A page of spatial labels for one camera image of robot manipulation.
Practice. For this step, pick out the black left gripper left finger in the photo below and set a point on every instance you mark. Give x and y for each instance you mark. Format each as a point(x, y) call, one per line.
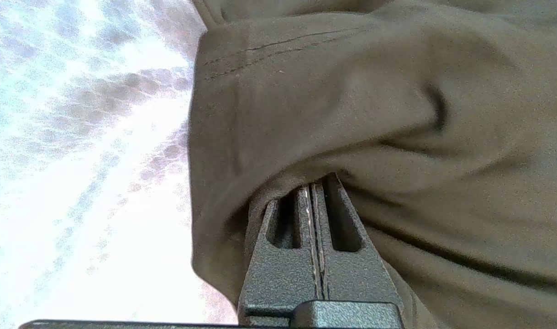
point(278, 278)

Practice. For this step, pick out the black moon print t-shirt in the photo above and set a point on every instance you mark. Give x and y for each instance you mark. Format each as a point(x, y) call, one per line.
point(374, 91)

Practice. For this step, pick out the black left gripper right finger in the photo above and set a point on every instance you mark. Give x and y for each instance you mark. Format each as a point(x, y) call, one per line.
point(356, 278)

